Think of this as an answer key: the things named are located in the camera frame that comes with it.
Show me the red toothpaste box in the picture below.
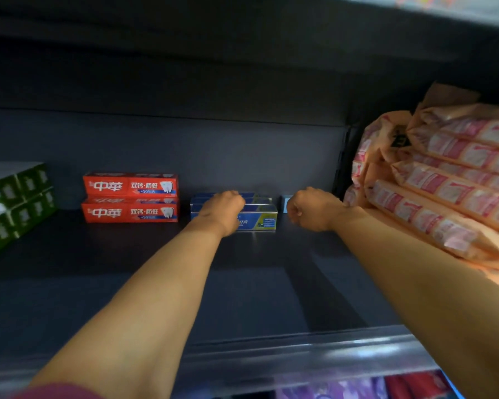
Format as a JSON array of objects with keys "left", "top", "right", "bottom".
[
  {"left": 81, "top": 198, "right": 179, "bottom": 224},
  {"left": 82, "top": 172, "right": 179, "bottom": 199}
]

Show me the person's right forearm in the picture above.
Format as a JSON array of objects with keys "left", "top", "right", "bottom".
[{"left": 328, "top": 205, "right": 499, "bottom": 399}]

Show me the green and white box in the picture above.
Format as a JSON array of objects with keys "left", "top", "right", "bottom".
[
  {"left": 0, "top": 190, "right": 60, "bottom": 262},
  {"left": 0, "top": 161, "right": 54, "bottom": 205}
]

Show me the person's left hand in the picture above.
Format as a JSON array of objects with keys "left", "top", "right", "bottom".
[{"left": 199, "top": 190, "right": 246, "bottom": 238}]

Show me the dark metal shelf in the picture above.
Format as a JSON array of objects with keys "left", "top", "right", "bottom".
[{"left": 0, "top": 0, "right": 499, "bottom": 370}]

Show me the pile of pink packets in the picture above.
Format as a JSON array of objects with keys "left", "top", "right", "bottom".
[{"left": 343, "top": 82, "right": 499, "bottom": 294}]

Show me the person's left forearm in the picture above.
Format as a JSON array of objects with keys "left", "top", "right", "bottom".
[{"left": 27, "top": 220, "right": 233, "bottom": 399}]

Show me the maroon sleeve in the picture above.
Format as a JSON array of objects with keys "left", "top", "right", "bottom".
[{"left": 8, "top": 383, "right": 105, "bottom": 399}]

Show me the purple packet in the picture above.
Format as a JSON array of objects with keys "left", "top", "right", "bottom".
[{"left": 274, "top": 376, "right": 389, "bottom": 399}]

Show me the blue toothpaste box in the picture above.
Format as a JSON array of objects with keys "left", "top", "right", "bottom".
[
  {"left": 190, "top": 203, "right": 279, "bottom": 232},
  {"left": 190, "top": 193, "right": 276, "bottom": 214}
]

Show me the red packet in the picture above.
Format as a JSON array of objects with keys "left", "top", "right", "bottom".
[{"left": 384, "top": 370, "right": 453, "bottom": 399}]

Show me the person's right hand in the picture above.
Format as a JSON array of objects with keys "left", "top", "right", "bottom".
[{"left": 286, "top": 187, "right": 353, "bottom": 232}]

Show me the clear shelf price rail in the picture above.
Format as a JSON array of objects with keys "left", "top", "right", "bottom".
[{"left": 0, "top": 325, "right": 439, "bottom": 399}]

